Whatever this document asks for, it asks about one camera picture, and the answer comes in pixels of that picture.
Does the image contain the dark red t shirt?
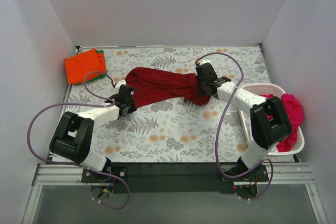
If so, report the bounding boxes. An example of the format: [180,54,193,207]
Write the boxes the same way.
[125,67,210,108]

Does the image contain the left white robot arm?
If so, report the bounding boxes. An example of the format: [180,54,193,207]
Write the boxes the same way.
[49,81,136,182]

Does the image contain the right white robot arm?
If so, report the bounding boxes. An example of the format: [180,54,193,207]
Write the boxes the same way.
[195,60,292,181]

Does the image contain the folded green t shirt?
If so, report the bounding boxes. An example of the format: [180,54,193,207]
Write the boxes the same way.
[84,48,107,83]

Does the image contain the folded orange t shirt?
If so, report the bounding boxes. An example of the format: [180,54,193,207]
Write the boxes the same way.
[65,48,106,86]

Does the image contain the floral table cloth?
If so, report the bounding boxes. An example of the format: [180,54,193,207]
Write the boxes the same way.
[52,47,296,164]

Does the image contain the white plastic laundry basket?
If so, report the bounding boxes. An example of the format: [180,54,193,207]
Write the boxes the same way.
[238,83,306,156]

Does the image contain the pink t shirt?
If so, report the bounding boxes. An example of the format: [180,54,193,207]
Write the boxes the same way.
[250,93,304,152]

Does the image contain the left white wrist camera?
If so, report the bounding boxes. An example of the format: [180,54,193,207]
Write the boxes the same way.
[111,80,127,89]

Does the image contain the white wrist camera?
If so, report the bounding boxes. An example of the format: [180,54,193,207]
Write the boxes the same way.
[111,80,127,89]
[195,59,211,66]

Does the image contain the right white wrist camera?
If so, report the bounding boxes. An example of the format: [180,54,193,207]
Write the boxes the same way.
[195,59,211,66]

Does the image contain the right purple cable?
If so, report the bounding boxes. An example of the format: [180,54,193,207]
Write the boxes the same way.
[195,52,274,202]

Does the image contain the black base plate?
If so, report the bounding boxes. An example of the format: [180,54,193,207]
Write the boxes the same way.
[81,163,270,194]

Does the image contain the aluminium frame rail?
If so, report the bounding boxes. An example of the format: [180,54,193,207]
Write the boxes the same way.
[23,162,327,223]

